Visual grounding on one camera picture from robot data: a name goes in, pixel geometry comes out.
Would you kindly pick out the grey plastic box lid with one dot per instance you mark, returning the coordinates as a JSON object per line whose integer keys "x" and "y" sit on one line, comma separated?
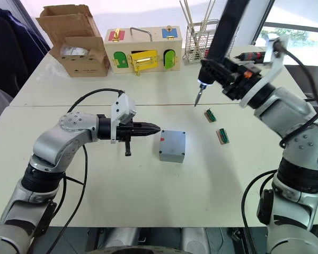
{"x": 172, "y": 141}

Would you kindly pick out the red and black screwdriver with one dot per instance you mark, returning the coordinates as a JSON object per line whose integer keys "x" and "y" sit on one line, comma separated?
{"x": 250, "y": 56}

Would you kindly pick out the black side table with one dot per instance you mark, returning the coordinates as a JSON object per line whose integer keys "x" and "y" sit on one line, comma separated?
{"x": 312, "y": 79}

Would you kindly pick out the dark blue jacket on chair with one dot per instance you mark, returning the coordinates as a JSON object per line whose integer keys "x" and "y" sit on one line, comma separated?
{"x": 10, "y": 53}

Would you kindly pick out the grey plastic box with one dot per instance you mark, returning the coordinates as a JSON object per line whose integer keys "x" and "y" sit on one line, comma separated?
{"x": 171, "y": 158}

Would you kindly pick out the wooden lock box coloured doors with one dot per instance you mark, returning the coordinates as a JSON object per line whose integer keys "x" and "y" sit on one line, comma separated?
{"x": 148, "y": 43}

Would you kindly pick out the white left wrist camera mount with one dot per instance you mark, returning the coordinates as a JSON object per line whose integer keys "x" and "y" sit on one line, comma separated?
{"x": 120, "y": 105}

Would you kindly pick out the grey rounded shape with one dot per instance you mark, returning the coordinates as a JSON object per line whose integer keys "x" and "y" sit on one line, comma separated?
{"x": 196, "y": 239}
{"x": 122, "y": 238}

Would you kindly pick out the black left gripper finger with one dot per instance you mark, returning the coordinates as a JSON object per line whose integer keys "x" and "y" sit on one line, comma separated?
{"x": 145, "y": 125}
{"x": 147, "y": 132}

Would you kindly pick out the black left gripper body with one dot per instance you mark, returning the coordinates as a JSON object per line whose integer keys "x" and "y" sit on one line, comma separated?
{"x": 124, "y": 131}

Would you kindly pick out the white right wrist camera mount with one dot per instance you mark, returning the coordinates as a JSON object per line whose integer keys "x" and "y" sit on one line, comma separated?
{"x": 277, "y": 66}

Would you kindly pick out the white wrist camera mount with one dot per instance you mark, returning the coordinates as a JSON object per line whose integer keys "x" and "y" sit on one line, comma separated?
{"x": 120, "y": 105}
{"x": 277, "y": 66}

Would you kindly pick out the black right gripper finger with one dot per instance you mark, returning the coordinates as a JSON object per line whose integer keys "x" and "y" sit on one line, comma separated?
{"x": 214, "y": 71}

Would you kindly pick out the green screw holder on wood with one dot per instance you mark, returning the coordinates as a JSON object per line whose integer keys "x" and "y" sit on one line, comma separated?
{"x": 223, "y": 136}
{"x": 210, "y": 115}

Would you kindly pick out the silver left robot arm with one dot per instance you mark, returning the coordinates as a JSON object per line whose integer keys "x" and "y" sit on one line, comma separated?
{"x": 50, "y": 143}

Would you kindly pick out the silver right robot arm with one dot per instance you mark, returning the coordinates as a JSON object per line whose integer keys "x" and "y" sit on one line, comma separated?
{"x": 289, "y": 111}

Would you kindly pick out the black electric screwdriver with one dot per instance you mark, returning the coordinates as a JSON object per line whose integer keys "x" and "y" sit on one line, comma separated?
{"x": 228, "y": 29}

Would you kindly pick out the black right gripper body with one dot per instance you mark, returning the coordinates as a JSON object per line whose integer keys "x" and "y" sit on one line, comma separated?
{"x": 243, "y": 79}

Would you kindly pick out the brown cardboard box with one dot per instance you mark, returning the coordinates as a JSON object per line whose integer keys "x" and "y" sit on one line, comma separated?
{"x": 82, "y": 67}

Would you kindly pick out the white plastic-wrapped roll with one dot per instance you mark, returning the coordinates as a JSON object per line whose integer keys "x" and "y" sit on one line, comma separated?
{"x": 74, "y": 50}

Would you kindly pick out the thin wooden stick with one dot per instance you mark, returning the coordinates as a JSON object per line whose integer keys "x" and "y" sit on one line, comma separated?
{"x": 205, "y": 18}
{"x": 189, "y": 13}
{"x": 186, "y": 16}
{"x": 210, "y": 14}

